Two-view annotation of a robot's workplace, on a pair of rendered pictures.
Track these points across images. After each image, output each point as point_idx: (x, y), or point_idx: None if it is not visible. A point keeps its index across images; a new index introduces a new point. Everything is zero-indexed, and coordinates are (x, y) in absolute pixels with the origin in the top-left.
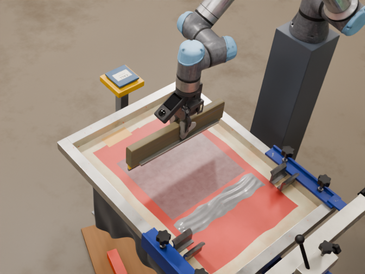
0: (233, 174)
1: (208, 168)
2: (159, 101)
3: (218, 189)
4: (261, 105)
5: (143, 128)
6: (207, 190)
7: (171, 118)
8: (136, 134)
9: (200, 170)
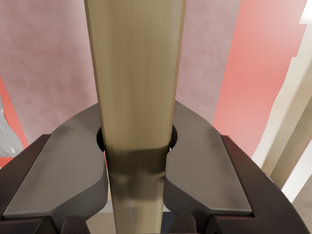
0: (32, 130)
1: (74, 102)
2: (293, 146)
3: (1, 76)
4: (171, 214)
5: (282, 67)
6: (7, 53)
7: (200, 153)
8: (289, 34)
9: (77, 84)
